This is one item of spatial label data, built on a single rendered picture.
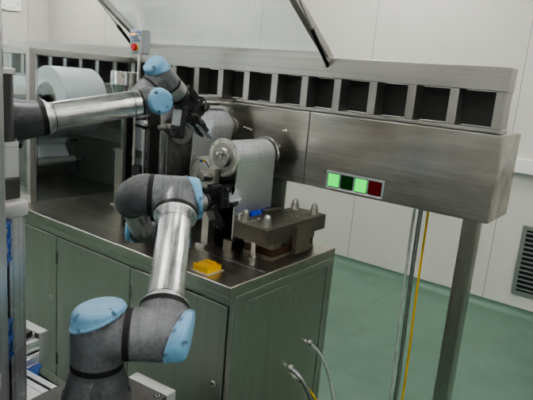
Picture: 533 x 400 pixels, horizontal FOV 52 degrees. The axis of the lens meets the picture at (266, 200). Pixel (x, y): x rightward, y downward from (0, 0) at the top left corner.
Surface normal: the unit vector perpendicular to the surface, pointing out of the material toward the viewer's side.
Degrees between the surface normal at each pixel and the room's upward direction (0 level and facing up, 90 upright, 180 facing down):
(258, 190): 90
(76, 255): 90
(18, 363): 90
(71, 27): 90
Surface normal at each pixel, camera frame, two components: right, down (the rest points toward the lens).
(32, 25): 0.79, 0.20
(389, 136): -0.60, 0.12
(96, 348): 0.09, 0.23
